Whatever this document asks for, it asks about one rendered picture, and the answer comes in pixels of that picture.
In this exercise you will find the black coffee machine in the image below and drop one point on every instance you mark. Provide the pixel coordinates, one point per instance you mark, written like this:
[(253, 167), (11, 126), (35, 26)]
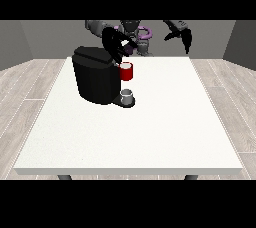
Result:
[(93, 78)]

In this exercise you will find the small grey cup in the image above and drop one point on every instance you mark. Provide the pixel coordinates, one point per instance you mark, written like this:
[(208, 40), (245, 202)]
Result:
[(126, 98)]

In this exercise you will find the red pod holder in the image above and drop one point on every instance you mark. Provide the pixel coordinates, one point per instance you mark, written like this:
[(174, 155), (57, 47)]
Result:
[(126, 74)]

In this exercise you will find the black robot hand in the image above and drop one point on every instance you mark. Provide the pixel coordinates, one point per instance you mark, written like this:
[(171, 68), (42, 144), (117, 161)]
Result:
[(111, 40), (185, 35)]

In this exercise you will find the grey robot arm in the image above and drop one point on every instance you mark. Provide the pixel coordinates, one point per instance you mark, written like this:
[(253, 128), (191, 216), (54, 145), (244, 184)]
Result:
[(180, 24), (95, 27)]

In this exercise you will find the dark table leg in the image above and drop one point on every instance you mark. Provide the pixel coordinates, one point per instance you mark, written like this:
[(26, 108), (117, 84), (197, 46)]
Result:
[(191, 177), (64, 177)]

